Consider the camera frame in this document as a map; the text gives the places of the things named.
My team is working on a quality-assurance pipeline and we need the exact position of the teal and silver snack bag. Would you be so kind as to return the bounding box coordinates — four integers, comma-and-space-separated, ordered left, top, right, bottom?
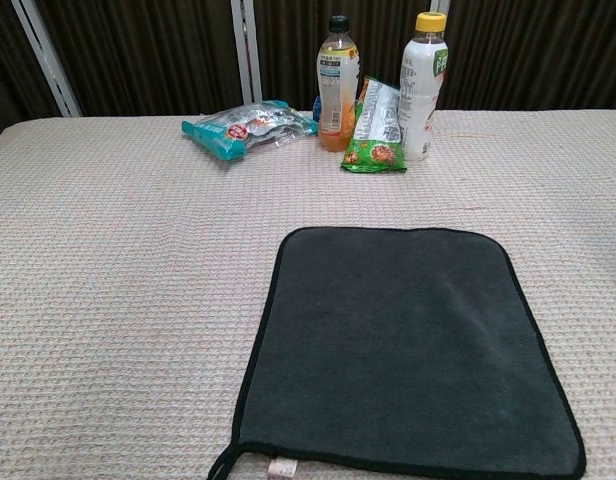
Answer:
181, 99, 320, 162

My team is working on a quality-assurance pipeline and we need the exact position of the orange juice bottle black cap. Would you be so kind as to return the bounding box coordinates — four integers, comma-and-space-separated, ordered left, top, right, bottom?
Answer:
316, 14, 361, 153

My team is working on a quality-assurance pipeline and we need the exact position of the beige woven tablecloth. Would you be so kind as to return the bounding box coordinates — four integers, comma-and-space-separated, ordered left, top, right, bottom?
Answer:
0, 108, 616, 480

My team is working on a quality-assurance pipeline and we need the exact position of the green snack bag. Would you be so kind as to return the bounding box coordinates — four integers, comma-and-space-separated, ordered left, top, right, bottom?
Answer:
340, 75, 408, 175

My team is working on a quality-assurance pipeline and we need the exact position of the pink and grey towel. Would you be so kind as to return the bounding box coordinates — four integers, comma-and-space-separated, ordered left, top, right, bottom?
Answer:
206, 225, 588, 480

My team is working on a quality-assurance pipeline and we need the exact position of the white bottle yellow cap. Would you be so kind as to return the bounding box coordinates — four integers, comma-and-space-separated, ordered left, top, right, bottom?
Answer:
398, 11, 450, 162

